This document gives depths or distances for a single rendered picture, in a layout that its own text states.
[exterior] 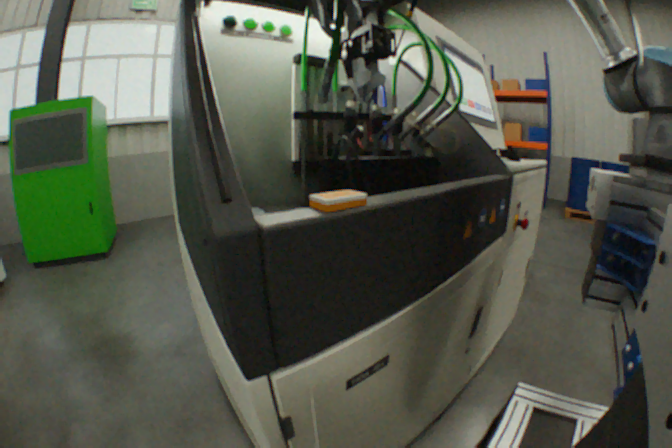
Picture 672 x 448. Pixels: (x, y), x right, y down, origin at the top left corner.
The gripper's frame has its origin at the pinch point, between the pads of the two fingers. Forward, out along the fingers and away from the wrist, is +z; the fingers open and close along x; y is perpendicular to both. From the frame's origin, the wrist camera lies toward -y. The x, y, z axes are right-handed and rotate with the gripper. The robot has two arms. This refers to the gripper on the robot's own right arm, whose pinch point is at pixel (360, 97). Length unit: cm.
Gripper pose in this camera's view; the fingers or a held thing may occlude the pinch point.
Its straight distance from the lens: 56.8
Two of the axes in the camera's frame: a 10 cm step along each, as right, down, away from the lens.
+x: 7.9, -1.3, 5.9
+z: 0.1, 9.8, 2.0
